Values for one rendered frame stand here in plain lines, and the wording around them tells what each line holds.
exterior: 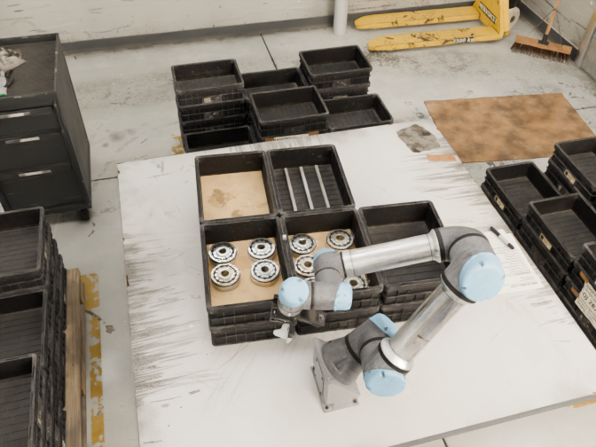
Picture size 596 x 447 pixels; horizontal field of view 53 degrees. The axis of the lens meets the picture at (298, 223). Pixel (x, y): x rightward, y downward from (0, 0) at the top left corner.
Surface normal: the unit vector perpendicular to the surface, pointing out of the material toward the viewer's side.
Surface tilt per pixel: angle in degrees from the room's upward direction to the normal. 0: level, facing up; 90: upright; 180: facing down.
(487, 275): 70
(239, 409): 0
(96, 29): 90
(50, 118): 90
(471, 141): 0
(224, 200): 0
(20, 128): 90
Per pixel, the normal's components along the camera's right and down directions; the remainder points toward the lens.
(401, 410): 0.03, -0.70
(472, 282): 0.10, 0.43
